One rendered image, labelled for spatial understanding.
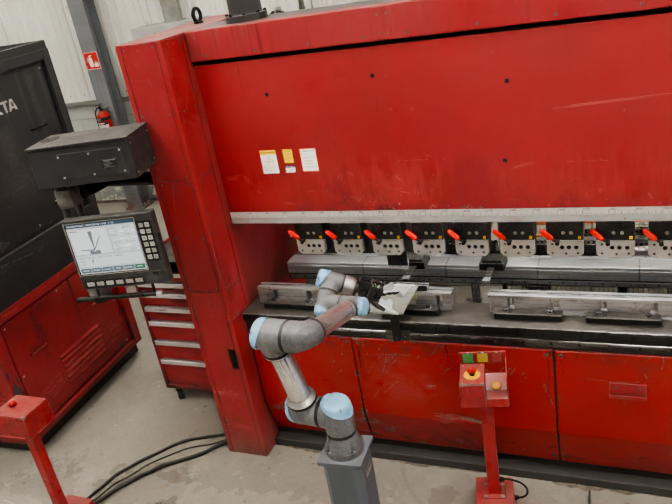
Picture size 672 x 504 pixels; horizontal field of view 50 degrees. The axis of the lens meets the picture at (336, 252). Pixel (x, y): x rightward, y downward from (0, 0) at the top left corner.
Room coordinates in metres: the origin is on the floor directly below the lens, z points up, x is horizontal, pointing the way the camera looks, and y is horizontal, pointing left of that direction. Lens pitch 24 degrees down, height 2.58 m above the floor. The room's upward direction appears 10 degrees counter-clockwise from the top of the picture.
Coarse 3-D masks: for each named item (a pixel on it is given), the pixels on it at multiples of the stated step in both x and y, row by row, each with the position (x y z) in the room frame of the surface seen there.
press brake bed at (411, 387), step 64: (320, 384) 3.18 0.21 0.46; (384, 384) 3.02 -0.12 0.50; (448, 384) 2.87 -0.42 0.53; (512, 384) 2.74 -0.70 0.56; (576, 384) 2.61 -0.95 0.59; (640, 384) 2.50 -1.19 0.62; (320, 448) 3.22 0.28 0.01; (384, 448) 3.08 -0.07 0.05; (448, 448) 2.96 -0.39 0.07; (512, 448) 2.78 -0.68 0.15; (576, 448) 2.64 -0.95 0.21; (640, 448) 2.51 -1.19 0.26
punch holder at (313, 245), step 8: (296, 224) 3.28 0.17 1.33; (304, 224) 3.26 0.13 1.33; (312, 224) 3.24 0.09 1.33; (320, 224) 3.22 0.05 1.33; (328, 224) 3.29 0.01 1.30; (296, 232) 3.28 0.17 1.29; (304, 232) 3.26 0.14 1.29; (312, 232) 3.24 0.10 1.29; (320, 232) 3.22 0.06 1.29; (312, 240) 3.24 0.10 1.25; (320, 240) 3.22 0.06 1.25; (328, 240) 3.27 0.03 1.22; (304, 248) 3.26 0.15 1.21; (312, 248) 3.25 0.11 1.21; (320, 248) 3.23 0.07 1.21; (328, 248) 3.25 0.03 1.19
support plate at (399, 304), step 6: (414, 288) 3.02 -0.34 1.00; (408, 294) 2.98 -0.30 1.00; (396, 300) 2.94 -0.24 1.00; (402, 300) 2.93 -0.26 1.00; (408, 300) 2.92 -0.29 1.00; (372, 306) 2.92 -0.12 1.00; (396, 306) 2.88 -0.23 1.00; (402, 306) 2.87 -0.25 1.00; (372, 312) 2.87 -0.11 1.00; (378, 312) 2.86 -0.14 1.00; (384, 312) 2.85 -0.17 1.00; (402, 312) 2.82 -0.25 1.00
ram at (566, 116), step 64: (256, 64) 3.29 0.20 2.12; (320, 64) 3.16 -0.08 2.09; (384, 64) 3.03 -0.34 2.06; (448, 64) 2.91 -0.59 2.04; (512, 64) 2.80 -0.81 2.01; (576, 64) 2.70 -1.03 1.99; (640, 64) 2.60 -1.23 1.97; (256, 128) 3.32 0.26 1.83; (320, 128) 3.18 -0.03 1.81; (384, 128) 3.05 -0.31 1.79; (448, 128) 2.92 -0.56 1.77; (512, 128) 2.81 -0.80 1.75; (576, 128) 2.70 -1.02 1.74; (640, 128) 2.60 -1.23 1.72; (256, 192) 3.36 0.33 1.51; (320, 192) 3.21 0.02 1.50; (384, 192) 3.07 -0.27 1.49; (448, 192) 2.94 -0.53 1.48; (512, 192) 2.82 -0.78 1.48; (576, 192) 2.70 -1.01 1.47; (640, 192) 2.60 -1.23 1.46
